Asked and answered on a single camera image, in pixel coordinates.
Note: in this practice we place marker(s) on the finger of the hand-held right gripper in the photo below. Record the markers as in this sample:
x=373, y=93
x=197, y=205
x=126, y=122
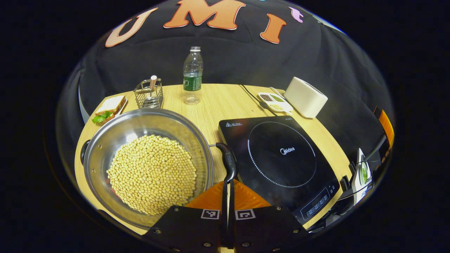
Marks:
x=386, y=126

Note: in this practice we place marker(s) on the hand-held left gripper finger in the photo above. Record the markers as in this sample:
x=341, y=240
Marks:
x=232, y=225
x=224, y=225

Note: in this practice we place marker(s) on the black induction cooktop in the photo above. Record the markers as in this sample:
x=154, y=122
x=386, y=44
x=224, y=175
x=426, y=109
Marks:
x=281, y=168

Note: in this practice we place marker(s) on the pile of soybeans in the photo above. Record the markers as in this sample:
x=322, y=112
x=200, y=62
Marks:
x=151, y=172

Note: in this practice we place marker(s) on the stainless steel pot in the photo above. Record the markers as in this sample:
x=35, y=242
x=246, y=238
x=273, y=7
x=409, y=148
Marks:
x=140, y=123

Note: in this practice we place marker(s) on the white toaster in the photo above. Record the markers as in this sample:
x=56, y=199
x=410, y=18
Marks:
x=304, y=96

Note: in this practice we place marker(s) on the white divided dish of grains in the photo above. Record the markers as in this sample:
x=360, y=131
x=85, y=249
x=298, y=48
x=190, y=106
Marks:
x=276, y=103

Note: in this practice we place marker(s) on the clear plastic water bottle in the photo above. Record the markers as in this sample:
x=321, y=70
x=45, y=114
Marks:
x=192, y=82

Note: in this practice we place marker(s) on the white sandwich plate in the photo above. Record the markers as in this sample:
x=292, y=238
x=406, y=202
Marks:
x=123, y=106

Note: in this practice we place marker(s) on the sandwich with lettuce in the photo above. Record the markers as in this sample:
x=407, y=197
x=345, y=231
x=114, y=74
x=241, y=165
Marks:
x=111, y=104

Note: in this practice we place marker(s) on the black backdrop cloth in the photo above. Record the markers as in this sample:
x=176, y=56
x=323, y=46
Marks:
x=228, y=59

